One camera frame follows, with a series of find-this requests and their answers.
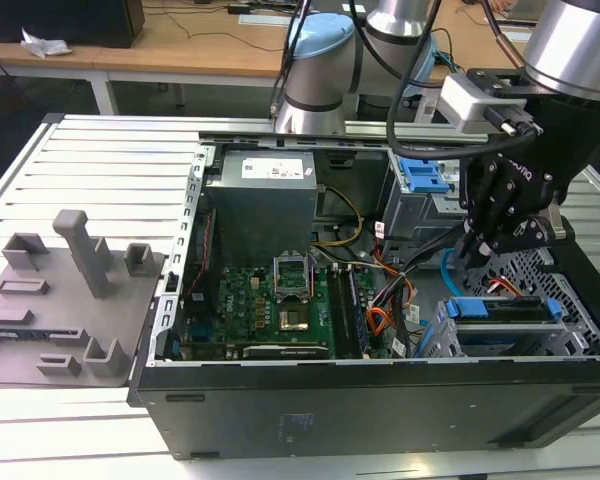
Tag blue plastic drive bracket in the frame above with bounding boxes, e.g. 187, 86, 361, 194
398, 157, 452, 195

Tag grey parts rack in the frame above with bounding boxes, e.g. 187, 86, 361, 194
0, 209, 167, 389

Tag multicolour wire bundle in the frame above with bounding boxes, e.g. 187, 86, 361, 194
367, 272, 416, 346

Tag black PC case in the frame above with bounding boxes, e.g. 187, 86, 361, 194
127, 130, 600, 461

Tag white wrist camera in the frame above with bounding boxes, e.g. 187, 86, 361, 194
439, 74, 529, 135

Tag red orange power wire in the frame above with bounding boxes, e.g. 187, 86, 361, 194
485, 277, 542, 302

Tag black graphics card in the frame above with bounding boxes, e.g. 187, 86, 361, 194
241, 343, 332, 361

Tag CPU socket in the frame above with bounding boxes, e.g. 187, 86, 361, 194
277, 298, 312, 335

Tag hard disk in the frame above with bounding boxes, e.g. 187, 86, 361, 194
443, 294, 564, 327

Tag crumpled white paper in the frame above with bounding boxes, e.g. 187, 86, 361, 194
20, 27, 74, 60

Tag metal locking lever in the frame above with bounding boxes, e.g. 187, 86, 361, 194
307, 247, 321, 304

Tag green motherboard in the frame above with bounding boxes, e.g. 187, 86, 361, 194
179, 259, 396, 362

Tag thick black camera cable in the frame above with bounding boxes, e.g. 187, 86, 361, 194
385, 0, 544, 162

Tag metal drive cage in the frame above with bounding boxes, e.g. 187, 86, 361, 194
383, 149, 469, 246

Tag yellow black power wires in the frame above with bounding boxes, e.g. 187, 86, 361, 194
310, 186, 365, 250

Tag black sleeved wires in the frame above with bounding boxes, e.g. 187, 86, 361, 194
397, 219, 474, 281

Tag black box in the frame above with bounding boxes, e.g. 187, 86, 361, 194
0, 0, 146, 50

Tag thin red wire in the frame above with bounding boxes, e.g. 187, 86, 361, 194
182, 209, 217, 306

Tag thin black cable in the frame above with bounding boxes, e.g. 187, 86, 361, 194
268, 0, 314, 119

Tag brown cable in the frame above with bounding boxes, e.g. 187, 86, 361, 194
481, 0, 527, 70

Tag blue data wire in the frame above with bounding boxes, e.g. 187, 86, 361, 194
438, 246, 464, 297

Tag grey power supply unit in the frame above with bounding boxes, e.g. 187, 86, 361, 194
203, 149, 321, 269

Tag silver metal disk bay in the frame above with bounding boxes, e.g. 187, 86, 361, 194
413, 294, 587, 359

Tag black RAM slot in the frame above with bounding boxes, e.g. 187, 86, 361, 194
327, 264, 347, 359

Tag metal socket cover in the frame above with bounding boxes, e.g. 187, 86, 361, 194
271, 252, 314, 302

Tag wooden desk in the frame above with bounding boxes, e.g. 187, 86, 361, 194
0, 0, 546, 119

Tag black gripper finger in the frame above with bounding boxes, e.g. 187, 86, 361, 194
472, 209, 577, 272
458, 152, 520, 260

